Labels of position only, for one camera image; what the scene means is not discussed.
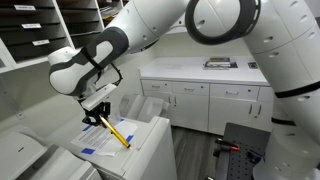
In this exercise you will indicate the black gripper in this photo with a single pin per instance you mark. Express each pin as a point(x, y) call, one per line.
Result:
point(101, 110)

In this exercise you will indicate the yellow marker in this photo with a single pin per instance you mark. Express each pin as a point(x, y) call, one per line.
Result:
point(116, 133)

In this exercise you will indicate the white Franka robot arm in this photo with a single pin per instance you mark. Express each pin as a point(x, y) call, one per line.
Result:
point(233, 30)

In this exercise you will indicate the blue tape strip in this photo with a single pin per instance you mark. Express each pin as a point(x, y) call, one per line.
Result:
point(120, 119)
point(87, 128)
point(88, 151)
point(129, 138)

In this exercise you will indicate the printed white paper sheet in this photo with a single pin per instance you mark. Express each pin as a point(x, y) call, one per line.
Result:
point(96, 140)

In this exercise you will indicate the white printer machine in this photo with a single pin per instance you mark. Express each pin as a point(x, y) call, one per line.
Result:
point(30, 160)

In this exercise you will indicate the white shelf label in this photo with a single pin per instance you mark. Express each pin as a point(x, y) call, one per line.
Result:
point(31, 26)
point(24, 7)
point(40, 42)

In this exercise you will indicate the white mail sorter shelf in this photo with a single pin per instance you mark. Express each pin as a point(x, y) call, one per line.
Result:
point(36, 36)

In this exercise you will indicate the white counter cabinet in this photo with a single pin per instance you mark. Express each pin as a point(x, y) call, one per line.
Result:
point(200, 100)

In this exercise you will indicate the paper stack in sorter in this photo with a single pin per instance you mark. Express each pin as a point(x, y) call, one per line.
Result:
point(108, 11)

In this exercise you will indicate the red and black clamp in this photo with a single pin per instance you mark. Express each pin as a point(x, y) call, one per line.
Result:
point(228, 145)

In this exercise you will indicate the stack of dark books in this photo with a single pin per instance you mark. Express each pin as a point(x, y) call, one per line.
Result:
point(219, 63)

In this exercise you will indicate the black perforated table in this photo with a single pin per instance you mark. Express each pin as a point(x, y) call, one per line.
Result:
point(240, 160)

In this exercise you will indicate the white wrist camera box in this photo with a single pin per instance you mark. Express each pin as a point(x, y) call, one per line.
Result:
point(98, 96)

